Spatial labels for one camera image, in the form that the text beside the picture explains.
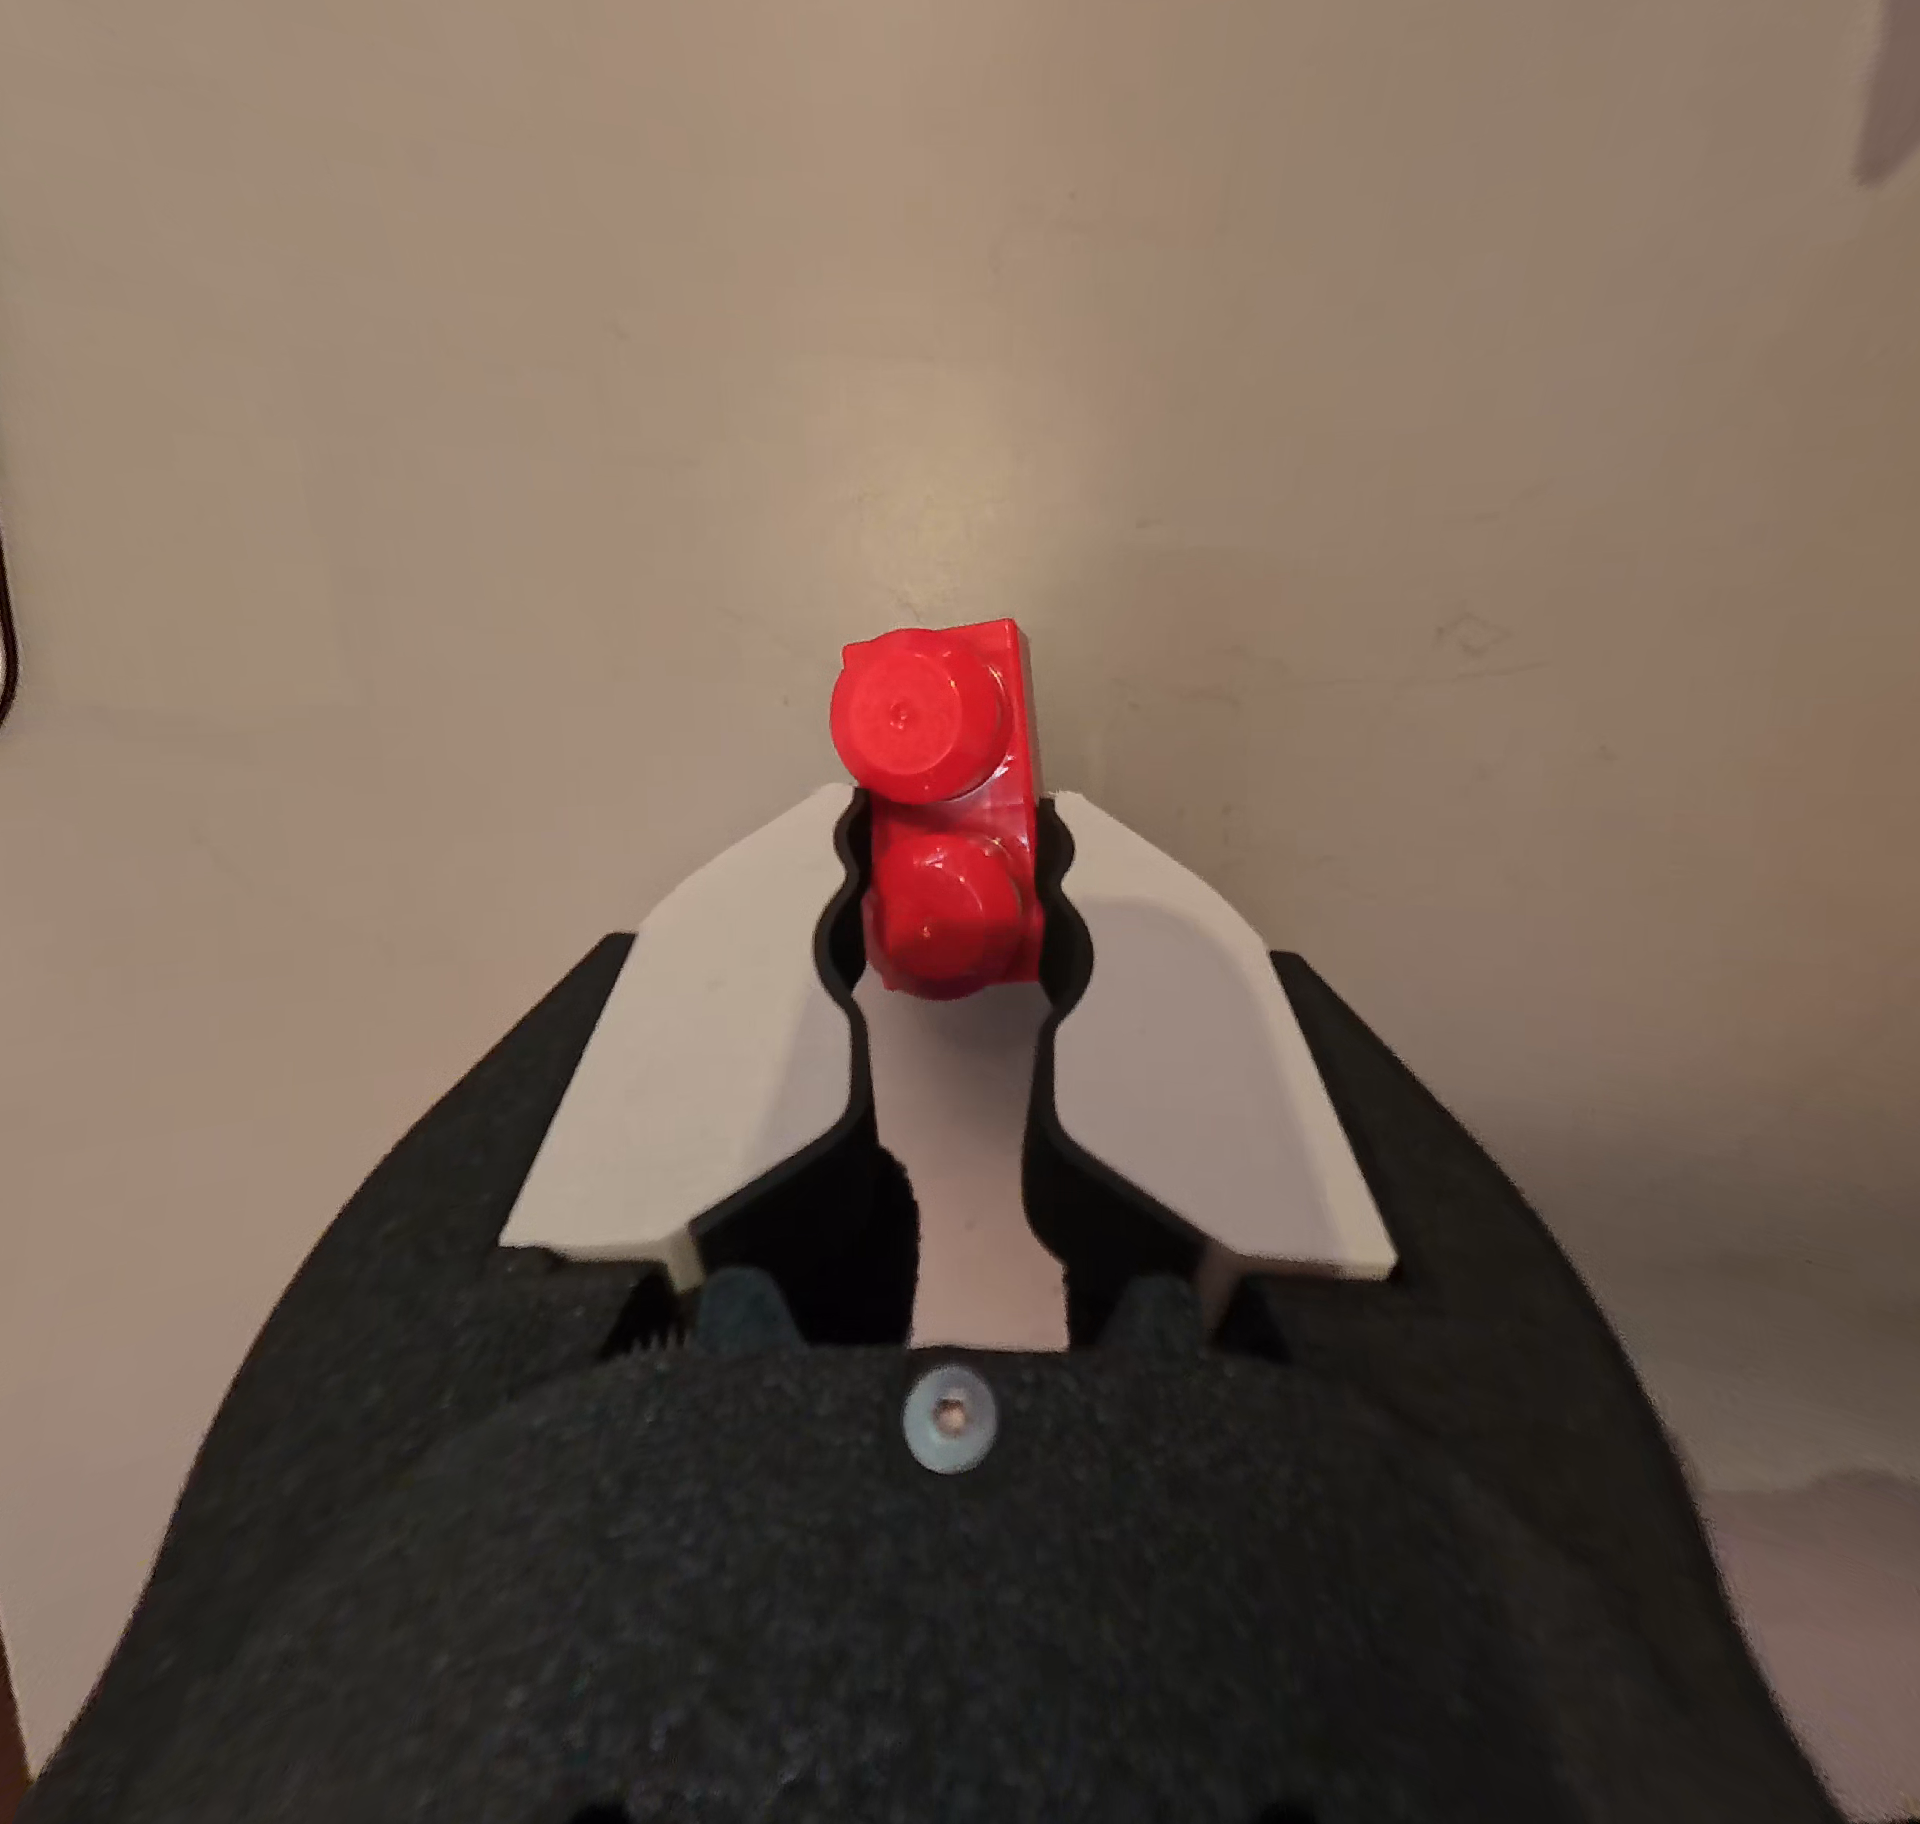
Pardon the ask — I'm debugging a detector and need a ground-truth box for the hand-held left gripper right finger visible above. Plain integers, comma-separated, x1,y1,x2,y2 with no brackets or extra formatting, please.
1023,794,1401,1324

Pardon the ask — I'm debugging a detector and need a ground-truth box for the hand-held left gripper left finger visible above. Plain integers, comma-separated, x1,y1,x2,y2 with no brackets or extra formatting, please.
497,783,875,1292

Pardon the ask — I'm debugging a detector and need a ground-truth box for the long red mega block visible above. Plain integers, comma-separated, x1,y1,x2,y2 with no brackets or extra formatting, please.
830,619,1046,1003

